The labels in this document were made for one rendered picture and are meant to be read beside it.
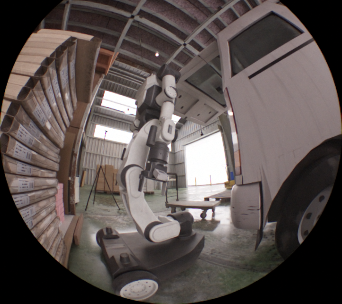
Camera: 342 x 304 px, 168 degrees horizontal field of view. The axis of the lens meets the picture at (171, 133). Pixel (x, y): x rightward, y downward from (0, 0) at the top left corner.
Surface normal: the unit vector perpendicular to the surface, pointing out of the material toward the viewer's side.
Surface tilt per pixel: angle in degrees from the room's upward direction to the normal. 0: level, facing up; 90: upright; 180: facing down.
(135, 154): 90
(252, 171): 90
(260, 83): 90
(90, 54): 180
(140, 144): 115
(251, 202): 86
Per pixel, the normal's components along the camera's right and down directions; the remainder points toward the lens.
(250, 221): -0.80, -0.12
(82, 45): 0.04, 0.91
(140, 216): 0.62, -0.34
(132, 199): 0.57, 0.07
